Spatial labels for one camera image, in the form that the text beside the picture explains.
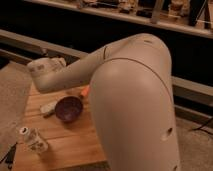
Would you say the cluttered wooden shelf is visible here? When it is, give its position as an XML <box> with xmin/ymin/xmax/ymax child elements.
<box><xmin>25</xmin><ymin>0</ymin><xmax>213</xmax><ymax>39</ymax></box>

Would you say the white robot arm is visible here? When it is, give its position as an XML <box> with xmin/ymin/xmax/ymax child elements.
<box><xmin>27</xmin><ymin>33</ymin><xmax>181</xmax><ymax>171</ymax></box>

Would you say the dark purple bowl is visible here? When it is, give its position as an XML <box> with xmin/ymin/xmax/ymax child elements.
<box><xmin>55</xmin><ymin>96</ymin><xmax>83</xmax><ymax>122</ymax></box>

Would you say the clear plastic bottle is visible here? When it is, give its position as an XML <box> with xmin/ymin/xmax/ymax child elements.
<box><xmin>19</xmin><ymin>127</ymin><xmax>48</xmax><ymax>154</ymax></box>

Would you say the black object at floor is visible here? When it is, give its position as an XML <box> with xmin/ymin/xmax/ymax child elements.
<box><xmin>0</xmin><ymin>144</ymin><xmax>17</xmax><ymax>170</ymax></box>

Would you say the wooden board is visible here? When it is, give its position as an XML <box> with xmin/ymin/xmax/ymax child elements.
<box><xmin>12</xmin><ymin>85</ymin><xmax>106</xmax><ymax>171</ymax></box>

